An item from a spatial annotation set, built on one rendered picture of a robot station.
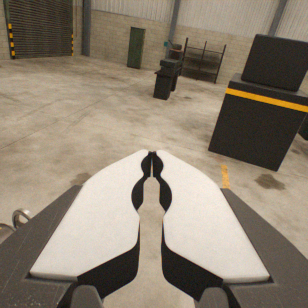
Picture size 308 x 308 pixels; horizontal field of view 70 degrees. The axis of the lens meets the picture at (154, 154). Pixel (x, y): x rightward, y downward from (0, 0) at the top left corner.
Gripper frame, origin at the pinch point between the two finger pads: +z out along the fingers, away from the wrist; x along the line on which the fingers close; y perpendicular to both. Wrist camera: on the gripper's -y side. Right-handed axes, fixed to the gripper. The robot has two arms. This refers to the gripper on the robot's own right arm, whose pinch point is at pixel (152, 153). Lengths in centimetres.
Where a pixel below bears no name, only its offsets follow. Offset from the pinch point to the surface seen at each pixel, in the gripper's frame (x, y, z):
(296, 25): 677, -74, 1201
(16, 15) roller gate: -516, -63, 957
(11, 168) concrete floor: -166, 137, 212
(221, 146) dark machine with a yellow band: 124, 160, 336
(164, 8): 52, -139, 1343
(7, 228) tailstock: -37, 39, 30
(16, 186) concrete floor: -144, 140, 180
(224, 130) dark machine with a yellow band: 123, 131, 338
